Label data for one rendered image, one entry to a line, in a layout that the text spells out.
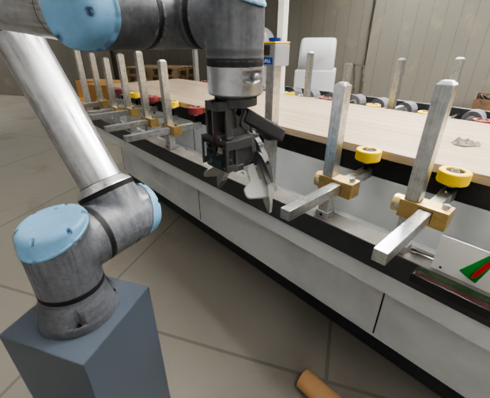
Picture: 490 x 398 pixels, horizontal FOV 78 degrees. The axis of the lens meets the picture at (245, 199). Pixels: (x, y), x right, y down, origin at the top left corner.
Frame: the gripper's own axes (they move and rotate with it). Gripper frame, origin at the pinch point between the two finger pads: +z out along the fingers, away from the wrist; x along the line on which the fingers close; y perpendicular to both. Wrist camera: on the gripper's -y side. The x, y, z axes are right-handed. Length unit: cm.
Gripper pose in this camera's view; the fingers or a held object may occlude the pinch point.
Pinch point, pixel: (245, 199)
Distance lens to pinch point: 60.5
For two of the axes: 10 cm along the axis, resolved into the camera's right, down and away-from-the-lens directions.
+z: 0.0, 8.9, 4.6
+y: -7.4, 3.1, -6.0
